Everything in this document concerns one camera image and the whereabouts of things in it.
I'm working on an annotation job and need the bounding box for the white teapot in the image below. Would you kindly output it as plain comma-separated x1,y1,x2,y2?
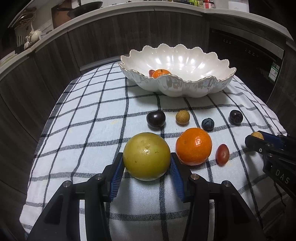
29,29,42,44

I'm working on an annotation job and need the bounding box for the grey drawer handle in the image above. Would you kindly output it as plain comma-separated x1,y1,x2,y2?
80,56,120,72

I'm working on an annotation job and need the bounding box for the green yellow round fruit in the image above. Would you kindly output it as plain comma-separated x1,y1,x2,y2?
123,133,171,181

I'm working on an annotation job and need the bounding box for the red grape tomato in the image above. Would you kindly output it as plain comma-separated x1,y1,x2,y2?
216,144,230,166
149,69,154,77

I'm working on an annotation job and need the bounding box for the dark plum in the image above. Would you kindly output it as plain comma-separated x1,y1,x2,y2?
229,110,243,126
147,110,166,128

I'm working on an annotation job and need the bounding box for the tan longan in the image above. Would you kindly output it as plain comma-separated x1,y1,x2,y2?
176,110,190,125
251,132,264,140

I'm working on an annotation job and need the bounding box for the white scalloped ceramic bowl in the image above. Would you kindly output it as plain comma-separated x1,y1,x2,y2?
118,43,236,98

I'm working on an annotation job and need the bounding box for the white rice cooker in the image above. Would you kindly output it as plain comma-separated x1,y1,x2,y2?
228,0,249,13

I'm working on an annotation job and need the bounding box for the blueberry dark blue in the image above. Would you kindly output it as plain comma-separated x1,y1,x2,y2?
201,118,215,132

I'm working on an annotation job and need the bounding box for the black wok pan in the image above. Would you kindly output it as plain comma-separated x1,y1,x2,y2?
57,1,103,19

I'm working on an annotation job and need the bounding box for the black dishwasher front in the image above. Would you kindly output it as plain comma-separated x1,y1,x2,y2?
208,28,282,103

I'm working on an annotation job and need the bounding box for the orange mandarin with stem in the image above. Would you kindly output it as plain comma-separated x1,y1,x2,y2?
152,69,171,78

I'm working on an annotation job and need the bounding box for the wooden cutting board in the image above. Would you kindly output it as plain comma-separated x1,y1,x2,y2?
51,1,72,29

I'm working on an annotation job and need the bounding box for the checkered white black cloth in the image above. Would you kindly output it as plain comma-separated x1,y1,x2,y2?
20,62,293,235

